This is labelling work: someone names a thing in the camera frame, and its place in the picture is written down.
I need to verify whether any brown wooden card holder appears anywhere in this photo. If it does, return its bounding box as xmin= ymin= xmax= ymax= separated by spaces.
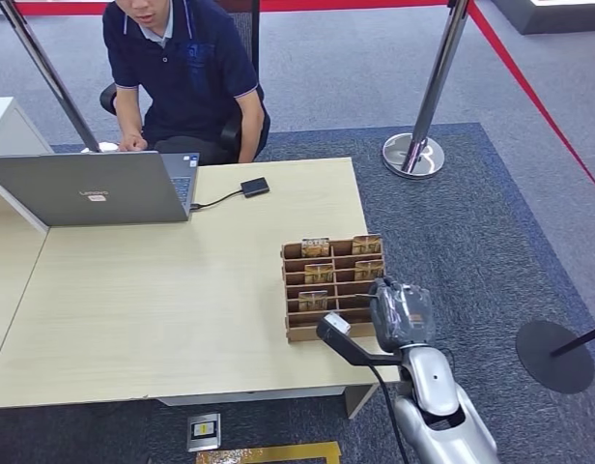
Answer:
xmin=281 ymin=234 xmax=387 ymax=344

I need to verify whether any red barrier belt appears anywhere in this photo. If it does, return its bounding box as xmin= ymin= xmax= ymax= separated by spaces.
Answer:
xmin=14 ymin=0 xmax=451 ymax=15
xmin=468 ymin=0 xmax=595 ymax=200

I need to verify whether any white desk frame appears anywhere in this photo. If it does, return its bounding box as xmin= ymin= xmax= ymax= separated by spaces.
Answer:
xmin=157 ymin=384 xmax=381 ymax=421

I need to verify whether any dark blue floor rug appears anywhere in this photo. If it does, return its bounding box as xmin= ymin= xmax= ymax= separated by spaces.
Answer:
xmin=0 ymin=121 xmax=595 ymax=464

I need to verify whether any grey laptop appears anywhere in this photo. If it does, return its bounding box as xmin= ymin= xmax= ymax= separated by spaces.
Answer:
xmin=0 ymin=151 xmax=201 ymax=227

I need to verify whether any black reader cable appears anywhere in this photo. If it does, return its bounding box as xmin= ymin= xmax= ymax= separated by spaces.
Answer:
xmin=189 ymin=188 xmax=244 ymax=213

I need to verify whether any black office chair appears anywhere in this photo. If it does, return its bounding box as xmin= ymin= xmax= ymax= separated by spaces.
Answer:
xmin=99 ymin=0 xmax=267 ymax=161

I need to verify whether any dark display platform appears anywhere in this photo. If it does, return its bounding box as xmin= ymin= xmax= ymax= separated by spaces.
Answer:
xmin=490 ymin=0 xmax=595 ymax=35

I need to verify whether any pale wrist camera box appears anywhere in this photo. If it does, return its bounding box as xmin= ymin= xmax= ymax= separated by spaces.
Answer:
xmin=324 ymin=311 xmax=351 ymax=336

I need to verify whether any person's right hand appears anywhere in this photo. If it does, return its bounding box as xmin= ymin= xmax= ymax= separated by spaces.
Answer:
xmin=118 ymin=132 xmax=149 ymax=153

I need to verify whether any black stanchion with round base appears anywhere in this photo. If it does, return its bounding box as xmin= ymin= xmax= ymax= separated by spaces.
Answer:
xmin=515 ymin=320 xmax=595 ymax=395

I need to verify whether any white cabinet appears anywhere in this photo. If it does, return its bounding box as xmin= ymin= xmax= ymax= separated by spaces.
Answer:
xmin=0 ymin=96 xmax=55 ymax=157

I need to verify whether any white desk divider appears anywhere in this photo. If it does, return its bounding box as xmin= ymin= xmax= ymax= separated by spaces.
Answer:
xmin=0 ymin=174 xmax=50 ymax=234

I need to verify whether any person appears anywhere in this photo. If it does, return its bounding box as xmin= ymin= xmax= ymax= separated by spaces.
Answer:
xmin=101 ymin=0 xmax=272 ymax=166

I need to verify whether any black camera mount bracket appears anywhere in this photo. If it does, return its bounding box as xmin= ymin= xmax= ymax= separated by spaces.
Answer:
xmin=316 ymin=316 xmax=405 ymax=367

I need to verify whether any silver floor socket box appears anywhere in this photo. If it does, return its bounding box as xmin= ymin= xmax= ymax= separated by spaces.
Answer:
xmin=187 ymin=412 xmax=222 ymax=453

